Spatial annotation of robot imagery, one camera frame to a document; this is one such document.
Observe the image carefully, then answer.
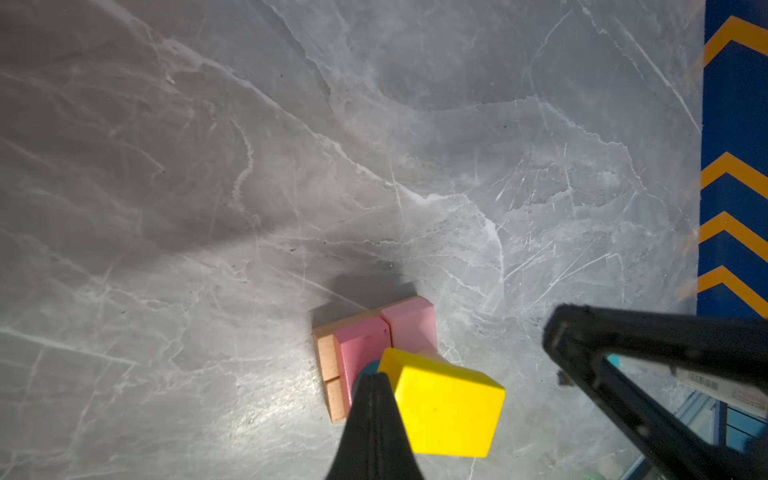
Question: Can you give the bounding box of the yellow wood block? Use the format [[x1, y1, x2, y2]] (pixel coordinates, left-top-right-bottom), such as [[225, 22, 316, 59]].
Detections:
[[379, 348, 506, 458]]

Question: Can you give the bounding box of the natural wood block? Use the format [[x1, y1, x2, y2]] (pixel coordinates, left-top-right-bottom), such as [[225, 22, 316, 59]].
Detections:
[[325, 377, 346, 424], [312, 296, 415, 382]]

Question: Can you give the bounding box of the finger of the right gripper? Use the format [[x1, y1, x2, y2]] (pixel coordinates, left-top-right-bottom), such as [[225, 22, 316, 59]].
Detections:
[[543, 304, 767, 479]]

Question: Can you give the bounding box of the dark pink wood block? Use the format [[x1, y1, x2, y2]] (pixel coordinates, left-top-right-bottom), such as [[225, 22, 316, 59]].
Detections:
[[333, 316, 392, 414]]

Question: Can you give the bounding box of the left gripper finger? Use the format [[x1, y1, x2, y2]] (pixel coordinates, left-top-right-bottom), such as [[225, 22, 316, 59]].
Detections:
[[327, 373, 423, 480]]

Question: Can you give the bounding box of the large teal cylinder block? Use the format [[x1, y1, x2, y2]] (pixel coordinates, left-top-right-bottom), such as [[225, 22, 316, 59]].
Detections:
[[351, 360, 380, 397]]

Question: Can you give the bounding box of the light pink wood block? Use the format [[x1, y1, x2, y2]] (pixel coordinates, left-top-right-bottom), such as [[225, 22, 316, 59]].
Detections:
[[380, 296, 438, 354]]

